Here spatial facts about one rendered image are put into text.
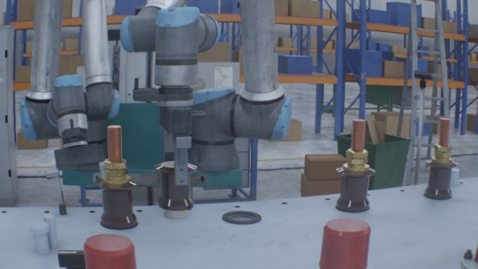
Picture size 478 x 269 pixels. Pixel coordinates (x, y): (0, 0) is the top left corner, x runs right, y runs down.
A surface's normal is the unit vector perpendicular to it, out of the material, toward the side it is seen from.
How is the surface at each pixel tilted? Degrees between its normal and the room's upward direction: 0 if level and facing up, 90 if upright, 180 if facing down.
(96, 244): 3
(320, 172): 90
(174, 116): 90
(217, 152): 70
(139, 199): 90
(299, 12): 90
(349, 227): 4
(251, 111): 108
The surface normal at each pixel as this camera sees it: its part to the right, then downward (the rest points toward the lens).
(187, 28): 0.60, 0.14
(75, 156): 0.25, -0.24
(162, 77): -0.44, 0.14
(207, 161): -0.17, -0.18
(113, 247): 0.06, -0.97
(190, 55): 0.77, 0.12
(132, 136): 0.16, 0.17
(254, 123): -0.29, 0.41
